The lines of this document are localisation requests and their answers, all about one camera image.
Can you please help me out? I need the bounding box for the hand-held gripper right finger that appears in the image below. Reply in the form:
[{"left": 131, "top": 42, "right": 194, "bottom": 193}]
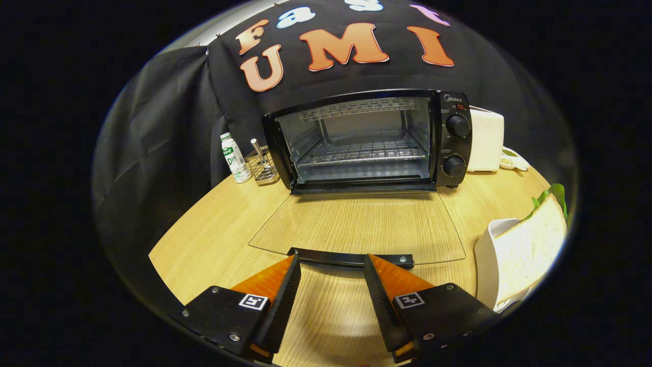
[{"left": 363, "top": 253, "right": 502, "bottom": 363}]

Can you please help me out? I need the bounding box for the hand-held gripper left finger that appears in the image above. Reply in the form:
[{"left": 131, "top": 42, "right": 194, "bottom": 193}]
[{"left": 173, "top": 254, "right": 302, "bottom": 363}]

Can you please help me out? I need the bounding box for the bread and lettuce sandwich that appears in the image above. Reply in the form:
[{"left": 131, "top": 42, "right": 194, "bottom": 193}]
[{"left": 493, "top": 183, "right": 569, "bottom": 307}]

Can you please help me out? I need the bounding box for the black toaster oven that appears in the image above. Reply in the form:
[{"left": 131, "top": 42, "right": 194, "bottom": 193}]
[{"left": 248, "top": 89, "right": 473, "bottom": 279}]

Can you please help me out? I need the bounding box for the white pop-up toaster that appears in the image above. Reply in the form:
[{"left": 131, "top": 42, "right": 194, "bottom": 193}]
[{"left": 467, "top": 106, "right": 505, "bottom": 173}]

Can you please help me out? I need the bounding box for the white bottle green label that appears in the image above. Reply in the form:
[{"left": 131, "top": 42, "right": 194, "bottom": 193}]
[{"left": 220, "top": 133, "right": 252, "bottom": 184}]

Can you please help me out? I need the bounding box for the small white dish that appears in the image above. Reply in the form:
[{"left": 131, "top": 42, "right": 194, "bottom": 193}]
[{"left": 500, "top": 147, "right": 531, "bottom": 172}]

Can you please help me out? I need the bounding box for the metal wire basket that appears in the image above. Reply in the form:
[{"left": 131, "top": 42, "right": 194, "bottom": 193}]
[{"left": 244, "top": 148, "right": 280, "bottom": 186}]

